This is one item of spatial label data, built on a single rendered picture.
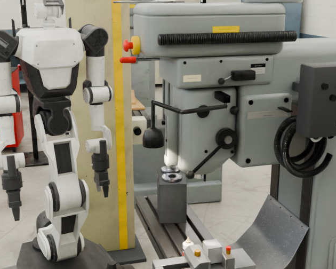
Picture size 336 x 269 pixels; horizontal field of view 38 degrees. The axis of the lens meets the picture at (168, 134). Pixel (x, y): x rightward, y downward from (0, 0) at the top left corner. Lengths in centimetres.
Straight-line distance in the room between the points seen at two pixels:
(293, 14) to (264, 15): 746
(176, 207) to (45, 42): 91
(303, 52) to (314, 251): 73
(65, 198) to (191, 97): 93
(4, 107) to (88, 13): 128
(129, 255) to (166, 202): 166
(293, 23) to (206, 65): 755
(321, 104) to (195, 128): 42
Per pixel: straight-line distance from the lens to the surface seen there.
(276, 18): 161
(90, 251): 274
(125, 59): 168
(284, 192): 199
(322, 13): 877
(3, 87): 222
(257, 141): 167
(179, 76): 152
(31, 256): 276
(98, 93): 233
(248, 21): 157
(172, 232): 210
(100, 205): 362
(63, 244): 248
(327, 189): 180
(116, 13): 332
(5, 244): 415
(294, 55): 168
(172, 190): 210
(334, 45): 177
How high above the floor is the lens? 193
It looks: 16 degrees down
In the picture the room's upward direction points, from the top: straight up
